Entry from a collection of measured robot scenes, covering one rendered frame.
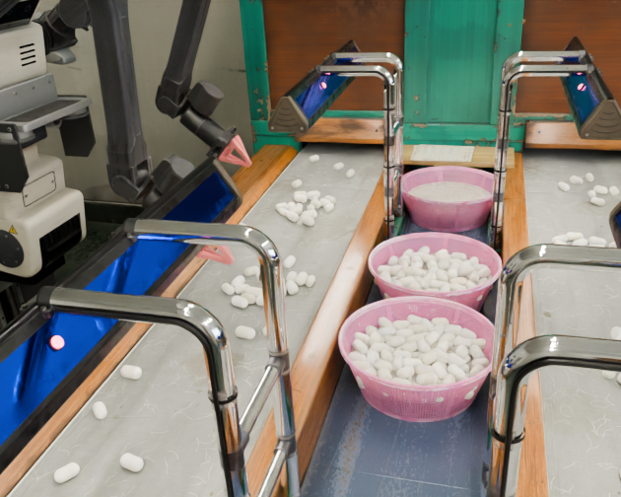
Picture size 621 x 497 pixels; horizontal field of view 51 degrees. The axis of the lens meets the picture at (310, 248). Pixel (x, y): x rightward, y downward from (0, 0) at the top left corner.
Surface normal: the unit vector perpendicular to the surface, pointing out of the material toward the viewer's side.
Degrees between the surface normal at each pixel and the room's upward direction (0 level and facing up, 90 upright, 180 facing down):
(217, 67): 90
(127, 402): 0
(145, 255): 58
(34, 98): 90
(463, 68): 90
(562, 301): 0
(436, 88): 90
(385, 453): 0
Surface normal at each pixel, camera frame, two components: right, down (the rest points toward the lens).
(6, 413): 0.79, -0.42
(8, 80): 0.95, 0.21
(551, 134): -0.25, 0.05
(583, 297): -0.05, -0.90
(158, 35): -0.30, 0.44
